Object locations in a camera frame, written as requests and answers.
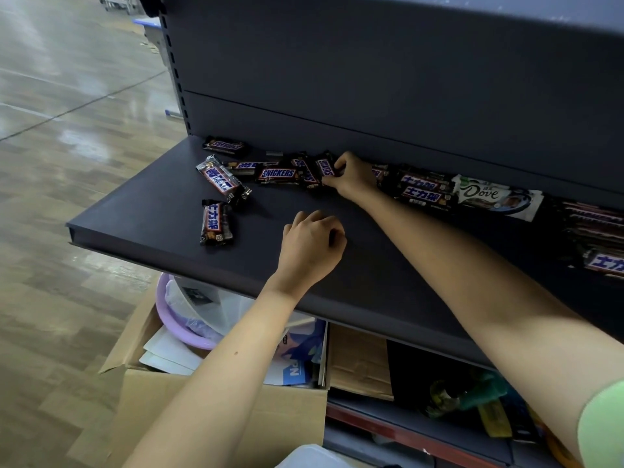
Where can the person's right hand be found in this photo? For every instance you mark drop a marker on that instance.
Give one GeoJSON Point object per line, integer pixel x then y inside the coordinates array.
{"type": "Point", "coordinates": [356, 180]}

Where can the person's left hand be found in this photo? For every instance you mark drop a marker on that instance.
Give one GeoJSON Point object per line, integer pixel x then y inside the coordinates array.
{"type": "Point", "coordinates": [309, 253]}

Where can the pile of mixed chocolate bars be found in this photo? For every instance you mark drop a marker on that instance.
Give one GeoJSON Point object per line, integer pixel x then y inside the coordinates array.
{"type": "Point", "coordinates": [275, 173]}

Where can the dark grey metal shelf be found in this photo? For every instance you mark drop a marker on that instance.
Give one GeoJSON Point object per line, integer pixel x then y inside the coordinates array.
{"type": "Point", "coordinates": [390, 68]}

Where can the Dove bar blue white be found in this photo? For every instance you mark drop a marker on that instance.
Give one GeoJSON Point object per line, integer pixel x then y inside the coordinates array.
{"type": "Point", "coordinates": [482, 192]}

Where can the person's left forearm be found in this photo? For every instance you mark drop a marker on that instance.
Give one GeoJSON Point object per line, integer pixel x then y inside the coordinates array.
{"type": "Point", "coordinates": [219, 385]}

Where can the person's right forearm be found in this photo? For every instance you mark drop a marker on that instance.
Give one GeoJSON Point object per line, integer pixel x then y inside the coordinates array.
{"type": "Point", "coordinates": [487, 287]}

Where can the person's light green sleeve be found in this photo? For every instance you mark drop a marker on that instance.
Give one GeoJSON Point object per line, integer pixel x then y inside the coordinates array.
{"type": "Point", "coordinates": [604, 428]}

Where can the blue printed package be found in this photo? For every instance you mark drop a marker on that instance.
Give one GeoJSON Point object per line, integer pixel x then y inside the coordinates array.
{"type": "Point", "coordinates": [302, 355]}

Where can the clear plastic bag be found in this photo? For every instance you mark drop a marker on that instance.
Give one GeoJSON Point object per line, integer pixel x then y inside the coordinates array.
{"type": "Point", "coordinates": [219, 307]}

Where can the flat cardboard piece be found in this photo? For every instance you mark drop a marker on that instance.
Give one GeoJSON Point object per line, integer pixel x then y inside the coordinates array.
{"type": "Point", "coordinates": [358, 360]}

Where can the purple plastic basin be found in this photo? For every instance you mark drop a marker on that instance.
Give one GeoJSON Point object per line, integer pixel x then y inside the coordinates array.
{"type": "Point", "coordinates": [168, 316]}

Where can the white paper sheet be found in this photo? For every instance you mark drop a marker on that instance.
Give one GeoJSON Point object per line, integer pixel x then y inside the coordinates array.
{"type": "Point", "coordinates": [166, 350]}

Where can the cardboard box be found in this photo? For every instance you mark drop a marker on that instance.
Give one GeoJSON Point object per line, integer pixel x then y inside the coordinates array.
{"type": "Point", "coordinates": [273, 424]}

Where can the teal plastic bottle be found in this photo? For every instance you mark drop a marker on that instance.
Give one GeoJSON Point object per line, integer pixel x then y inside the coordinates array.
{"type": "Point", "coordinates": [482, 389]}

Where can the yellow plastic bottle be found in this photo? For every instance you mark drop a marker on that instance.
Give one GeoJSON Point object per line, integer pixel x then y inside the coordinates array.
{"type": "Point", "coordinates": [495, 419]}

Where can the grey school desk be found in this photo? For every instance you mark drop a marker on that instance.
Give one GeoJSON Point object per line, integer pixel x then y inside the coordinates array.
{"type": "Point", "coordinates": [152, 31]}

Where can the dark blue carton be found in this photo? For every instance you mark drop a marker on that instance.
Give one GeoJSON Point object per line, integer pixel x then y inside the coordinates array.
{"type": "Point", "coordinates": [519, 414]}

